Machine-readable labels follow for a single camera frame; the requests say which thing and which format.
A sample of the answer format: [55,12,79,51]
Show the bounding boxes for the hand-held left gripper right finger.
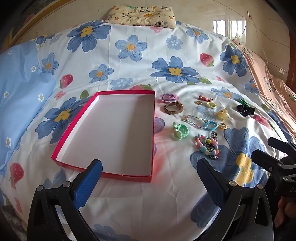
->
[196,158,274,241]

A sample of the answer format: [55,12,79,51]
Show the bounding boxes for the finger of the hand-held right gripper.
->
[268,137,296,155]
[252,149,287,177]

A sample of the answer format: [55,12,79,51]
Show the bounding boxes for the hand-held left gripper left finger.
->
[27,159,103,241]

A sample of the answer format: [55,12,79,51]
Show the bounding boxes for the colourful chunky bead bracelet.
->
[194,134,220,156]

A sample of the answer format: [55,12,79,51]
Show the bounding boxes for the silver chain bracelet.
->
[203,131,221,160]

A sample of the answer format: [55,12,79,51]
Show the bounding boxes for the green scrunchie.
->
[172,122,189,141]

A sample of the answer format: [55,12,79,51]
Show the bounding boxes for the red cardboard box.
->
[51,90,156,183]

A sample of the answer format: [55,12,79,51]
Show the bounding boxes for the crystal bead bracelet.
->
[181,114,209,130]

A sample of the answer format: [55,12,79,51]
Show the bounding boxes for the bronze mesh band watch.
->
[164,101,185,115]

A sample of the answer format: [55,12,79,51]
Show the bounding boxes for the person's right hand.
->
[275,197,296,229]

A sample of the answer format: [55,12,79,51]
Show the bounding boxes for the black scrunchie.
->
[237,104,255,117]

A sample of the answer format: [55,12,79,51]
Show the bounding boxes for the yellow hair claw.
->
[216,108,230,121]

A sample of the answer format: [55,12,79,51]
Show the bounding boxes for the peach printed blanket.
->
[232,38,296,145]

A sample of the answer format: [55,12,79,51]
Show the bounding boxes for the light blue pillow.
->
[0,42,57,173]

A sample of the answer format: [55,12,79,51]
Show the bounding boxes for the wooden headboard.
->
[0,0,78,55]

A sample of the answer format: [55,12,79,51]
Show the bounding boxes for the cartoon animal print pillow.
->
[105,5,176,29]

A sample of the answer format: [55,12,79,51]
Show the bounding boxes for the purple hair ties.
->
[158,93,179,103]

